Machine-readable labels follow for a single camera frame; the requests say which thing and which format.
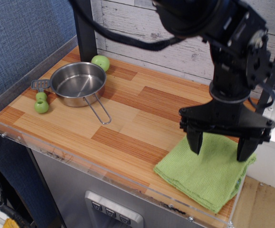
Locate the black frame post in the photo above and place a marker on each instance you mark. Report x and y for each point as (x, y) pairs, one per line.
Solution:
(267, 94)
(86, 38)

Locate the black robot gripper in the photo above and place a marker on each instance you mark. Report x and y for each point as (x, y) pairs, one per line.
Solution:
(226, 116)

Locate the stainless steel pot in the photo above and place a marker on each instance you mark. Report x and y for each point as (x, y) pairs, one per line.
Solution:
(80, 84)

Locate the black right frame post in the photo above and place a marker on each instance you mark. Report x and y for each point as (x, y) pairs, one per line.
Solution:
(267, 94)

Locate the grey green toy spatula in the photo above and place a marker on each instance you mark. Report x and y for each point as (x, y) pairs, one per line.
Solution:
(41, 105)

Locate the black left frame post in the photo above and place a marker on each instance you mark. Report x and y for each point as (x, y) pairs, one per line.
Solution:
(86, 38)

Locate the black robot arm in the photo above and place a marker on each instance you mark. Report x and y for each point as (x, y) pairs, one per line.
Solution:
(237, 37)

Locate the clear acrylic table guard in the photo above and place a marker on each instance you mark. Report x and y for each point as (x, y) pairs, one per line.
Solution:
(125, 160)

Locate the green cloth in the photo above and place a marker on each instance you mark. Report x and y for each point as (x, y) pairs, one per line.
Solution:
(212, 177)

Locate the silver dispenser button panel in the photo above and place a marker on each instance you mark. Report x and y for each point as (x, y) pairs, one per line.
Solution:
(113, 210)

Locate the green toy apple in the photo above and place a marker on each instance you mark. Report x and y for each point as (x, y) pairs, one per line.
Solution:
(101, 61)

